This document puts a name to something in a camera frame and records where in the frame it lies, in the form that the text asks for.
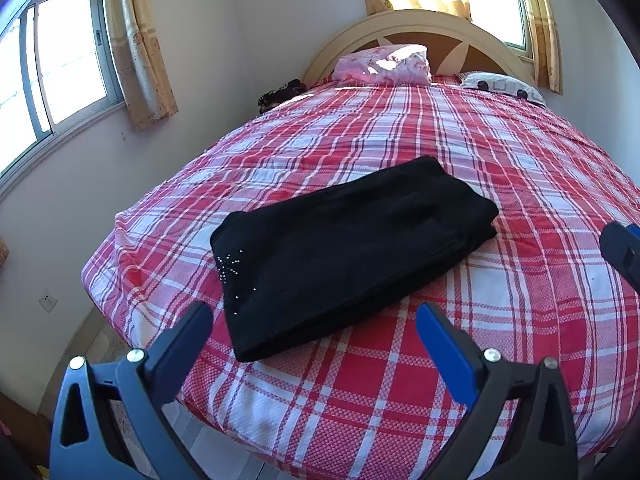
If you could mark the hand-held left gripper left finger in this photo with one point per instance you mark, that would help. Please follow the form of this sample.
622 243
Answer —
192 325

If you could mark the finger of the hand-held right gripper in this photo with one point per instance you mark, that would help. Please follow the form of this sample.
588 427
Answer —
620 250

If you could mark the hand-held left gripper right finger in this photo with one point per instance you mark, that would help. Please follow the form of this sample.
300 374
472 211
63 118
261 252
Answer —
440 340

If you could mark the black pants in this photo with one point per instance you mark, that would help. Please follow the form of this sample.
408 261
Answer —
340 250

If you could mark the red plaid bed sheet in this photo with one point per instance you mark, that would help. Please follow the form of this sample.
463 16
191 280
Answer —
450 160

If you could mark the white patterned pillow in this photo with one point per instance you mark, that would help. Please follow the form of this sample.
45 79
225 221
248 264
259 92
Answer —
500 84

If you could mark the dark patterned cloth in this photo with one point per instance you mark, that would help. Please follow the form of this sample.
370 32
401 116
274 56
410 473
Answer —
280 95

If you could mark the window behind headboard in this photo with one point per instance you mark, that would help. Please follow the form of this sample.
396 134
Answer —
515 10

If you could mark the pink floral pillow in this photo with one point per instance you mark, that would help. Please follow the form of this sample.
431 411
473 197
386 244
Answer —
380 67

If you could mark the large side window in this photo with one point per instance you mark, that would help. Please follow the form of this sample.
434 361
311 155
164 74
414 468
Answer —
75 50

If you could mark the beige wooden headboard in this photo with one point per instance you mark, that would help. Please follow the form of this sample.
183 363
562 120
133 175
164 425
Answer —
350 40

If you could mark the white wall outlet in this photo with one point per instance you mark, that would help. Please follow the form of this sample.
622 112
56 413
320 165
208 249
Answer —
48 302

